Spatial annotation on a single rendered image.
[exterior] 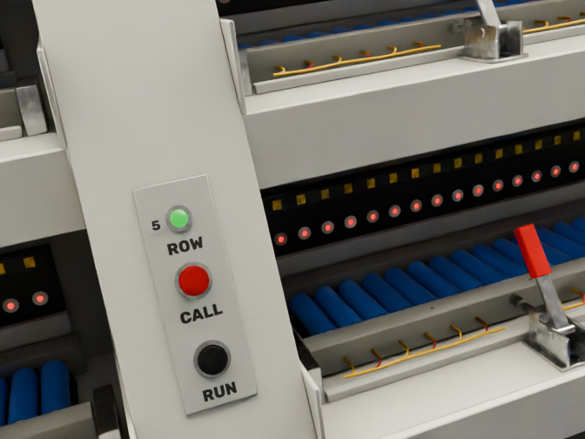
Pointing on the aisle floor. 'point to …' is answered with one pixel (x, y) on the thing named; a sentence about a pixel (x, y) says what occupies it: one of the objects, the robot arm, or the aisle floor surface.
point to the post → (103, 217)
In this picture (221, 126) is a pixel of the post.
